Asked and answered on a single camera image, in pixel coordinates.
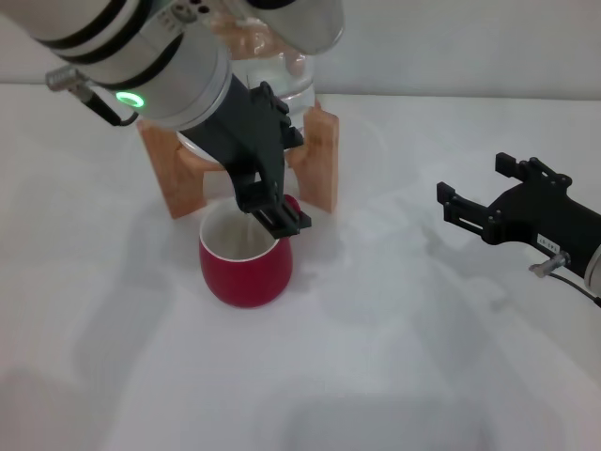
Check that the wooden dispenser stand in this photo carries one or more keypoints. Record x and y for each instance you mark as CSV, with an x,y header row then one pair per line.
x,y
319,155

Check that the red ceramic cup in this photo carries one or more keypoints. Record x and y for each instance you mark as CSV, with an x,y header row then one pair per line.
x,y
244,282

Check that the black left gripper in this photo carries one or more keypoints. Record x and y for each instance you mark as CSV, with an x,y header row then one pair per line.
x,y
230,131

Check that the glass water dispenser jar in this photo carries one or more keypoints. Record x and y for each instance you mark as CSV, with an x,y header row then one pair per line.
x,y
291,80

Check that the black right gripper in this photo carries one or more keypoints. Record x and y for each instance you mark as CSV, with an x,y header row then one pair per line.
x,y
544,221

